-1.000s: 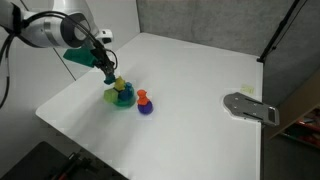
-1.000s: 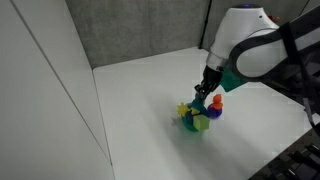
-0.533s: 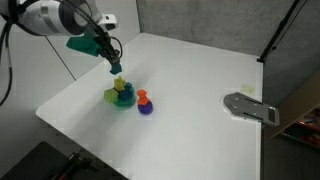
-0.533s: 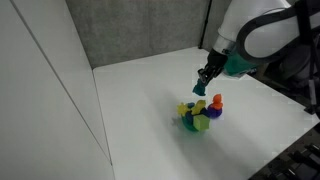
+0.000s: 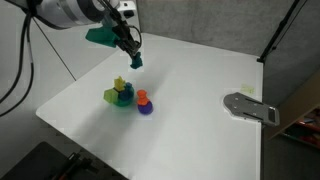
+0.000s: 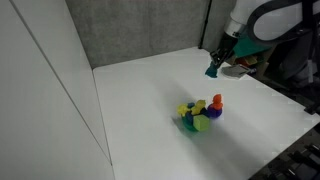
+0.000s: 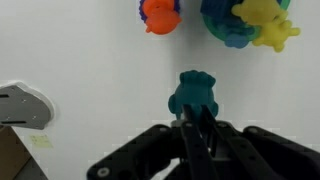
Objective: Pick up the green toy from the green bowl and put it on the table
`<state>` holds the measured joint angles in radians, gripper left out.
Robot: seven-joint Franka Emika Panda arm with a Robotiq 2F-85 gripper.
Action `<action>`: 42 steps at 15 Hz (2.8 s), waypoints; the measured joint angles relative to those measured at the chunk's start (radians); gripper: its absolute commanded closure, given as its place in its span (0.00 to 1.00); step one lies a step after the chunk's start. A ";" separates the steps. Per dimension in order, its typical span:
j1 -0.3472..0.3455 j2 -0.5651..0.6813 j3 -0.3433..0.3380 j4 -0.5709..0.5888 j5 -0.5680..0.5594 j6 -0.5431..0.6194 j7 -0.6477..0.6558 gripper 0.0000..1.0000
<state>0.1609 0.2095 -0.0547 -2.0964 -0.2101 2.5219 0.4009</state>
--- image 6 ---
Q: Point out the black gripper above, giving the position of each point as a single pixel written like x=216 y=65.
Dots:
x=224 y=48

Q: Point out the teal green toy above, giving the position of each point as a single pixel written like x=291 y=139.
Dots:
x=211 y=71

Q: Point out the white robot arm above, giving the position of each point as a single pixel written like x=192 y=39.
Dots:
x=276 y=20

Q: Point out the brown toy storage box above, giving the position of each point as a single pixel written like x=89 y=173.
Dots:
x=251 y=62

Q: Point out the orange toy figure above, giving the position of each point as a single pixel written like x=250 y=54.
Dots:
x=217 y=101

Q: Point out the yellow toy figure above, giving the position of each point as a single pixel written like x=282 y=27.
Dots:
x=199 y=106

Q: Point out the orange and purple toy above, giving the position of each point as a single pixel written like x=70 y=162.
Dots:
x=214 y=112

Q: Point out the yellow star toy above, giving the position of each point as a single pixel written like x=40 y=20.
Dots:
x=182 y=109

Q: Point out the blue toy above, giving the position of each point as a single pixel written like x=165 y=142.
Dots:
x=189 y=117

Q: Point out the green bowl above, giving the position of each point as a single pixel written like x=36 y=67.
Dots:
x=188 y=126

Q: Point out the black stand pole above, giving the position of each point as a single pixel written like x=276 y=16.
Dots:
x=205 y=25

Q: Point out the light green cube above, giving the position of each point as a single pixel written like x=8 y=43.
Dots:
x=201 y=122

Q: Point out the black equipment platform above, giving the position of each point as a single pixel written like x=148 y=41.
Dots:
x=293 y=160

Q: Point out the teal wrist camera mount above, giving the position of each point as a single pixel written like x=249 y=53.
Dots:
x=248 y=46

